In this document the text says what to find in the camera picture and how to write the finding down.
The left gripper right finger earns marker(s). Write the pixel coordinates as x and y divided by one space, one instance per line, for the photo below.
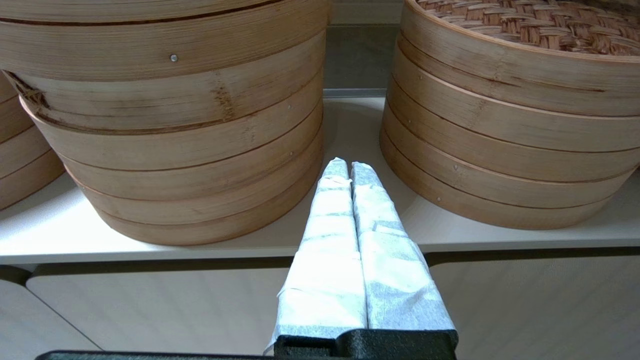
395 280

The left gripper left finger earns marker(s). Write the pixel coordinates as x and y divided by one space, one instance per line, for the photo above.
330 260

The woven bamboo steamer lid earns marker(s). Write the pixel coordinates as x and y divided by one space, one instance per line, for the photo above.
475 55

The small bamboo steamer basket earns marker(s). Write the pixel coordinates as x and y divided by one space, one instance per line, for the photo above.
475 200
500 130

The large bamboo steamer basket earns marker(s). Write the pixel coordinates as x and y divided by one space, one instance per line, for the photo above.
15 120
200 220
150 150
150 50
25 175

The beige cabinet door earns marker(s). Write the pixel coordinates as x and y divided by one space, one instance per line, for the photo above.
150 310
550 310
25 325

